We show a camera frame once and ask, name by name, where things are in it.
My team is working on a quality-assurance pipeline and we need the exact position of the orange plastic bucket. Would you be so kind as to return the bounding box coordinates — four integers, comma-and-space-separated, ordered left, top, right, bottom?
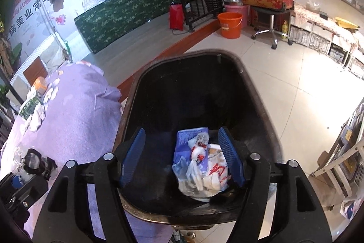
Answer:
218, 12, 243, 39

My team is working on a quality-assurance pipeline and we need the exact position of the orange white drink bottle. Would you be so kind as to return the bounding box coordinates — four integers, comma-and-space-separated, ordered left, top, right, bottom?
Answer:
32, 77, 48, 96

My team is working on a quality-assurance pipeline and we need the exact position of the green patterned counter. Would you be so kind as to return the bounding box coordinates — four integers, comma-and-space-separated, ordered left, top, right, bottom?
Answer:
74, 0, 172, 54

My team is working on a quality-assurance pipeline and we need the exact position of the green milk carton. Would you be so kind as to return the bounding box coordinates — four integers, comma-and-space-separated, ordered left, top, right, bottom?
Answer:
18, 96, 41, 120

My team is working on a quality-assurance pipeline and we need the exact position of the white metal rack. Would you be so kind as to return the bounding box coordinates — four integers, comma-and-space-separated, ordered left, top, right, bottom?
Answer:
312, 102, 363, 198

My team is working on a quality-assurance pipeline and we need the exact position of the swivel stool with cushion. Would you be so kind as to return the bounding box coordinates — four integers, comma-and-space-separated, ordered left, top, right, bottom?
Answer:
242, 0, 294, 50

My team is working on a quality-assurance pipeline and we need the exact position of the yellow dustpan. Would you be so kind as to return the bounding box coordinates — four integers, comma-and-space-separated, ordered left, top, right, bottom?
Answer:
335, 17, 360, 30

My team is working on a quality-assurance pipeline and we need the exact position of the pink basin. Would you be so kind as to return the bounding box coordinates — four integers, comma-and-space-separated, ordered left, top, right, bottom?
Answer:
223, 0, 250, 28

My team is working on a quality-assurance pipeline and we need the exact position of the purple snack package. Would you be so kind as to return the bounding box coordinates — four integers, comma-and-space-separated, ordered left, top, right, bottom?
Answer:
172, 128, 209, 175

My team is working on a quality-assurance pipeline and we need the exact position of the white plastic bag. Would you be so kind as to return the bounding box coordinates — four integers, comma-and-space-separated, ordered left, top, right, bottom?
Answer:
174, 136, 231, 203

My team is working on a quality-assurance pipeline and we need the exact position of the white swing bench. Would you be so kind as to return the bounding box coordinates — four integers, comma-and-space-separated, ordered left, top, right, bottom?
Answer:
6, 33, 69, 109

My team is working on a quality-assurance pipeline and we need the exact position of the red paper bag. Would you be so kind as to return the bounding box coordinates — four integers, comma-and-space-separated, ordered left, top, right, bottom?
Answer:
169, 3, 185, 31

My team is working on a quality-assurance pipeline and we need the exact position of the black trash bin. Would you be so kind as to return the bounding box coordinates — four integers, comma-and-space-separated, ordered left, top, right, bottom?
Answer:
115, 49, 283, 228

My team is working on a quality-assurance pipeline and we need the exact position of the purple floral tablecloth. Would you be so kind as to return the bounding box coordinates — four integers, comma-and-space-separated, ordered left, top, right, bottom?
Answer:
0, 60, 177, 243

